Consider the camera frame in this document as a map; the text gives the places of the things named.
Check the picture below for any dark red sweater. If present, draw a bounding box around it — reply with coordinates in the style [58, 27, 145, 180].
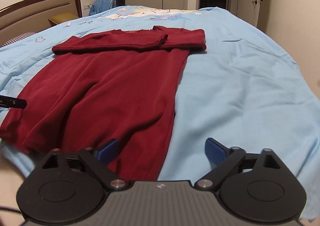
[1, 26, 206, 180]

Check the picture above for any blue clothes pile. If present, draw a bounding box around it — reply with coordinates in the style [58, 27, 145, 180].
[89, 0, 117, 15]

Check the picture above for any checkered pillow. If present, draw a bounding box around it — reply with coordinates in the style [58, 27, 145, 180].
[1, 32, 36, 47]

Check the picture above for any light blue bed cover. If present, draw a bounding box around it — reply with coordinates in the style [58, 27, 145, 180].
[1, 6, 319, 219]

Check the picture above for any brown padded headboard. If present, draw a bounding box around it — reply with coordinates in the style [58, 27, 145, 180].
[1, 0, 82, 45]

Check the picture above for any yellow pillow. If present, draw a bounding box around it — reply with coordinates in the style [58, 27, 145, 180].
[48, 12, 79, 26]

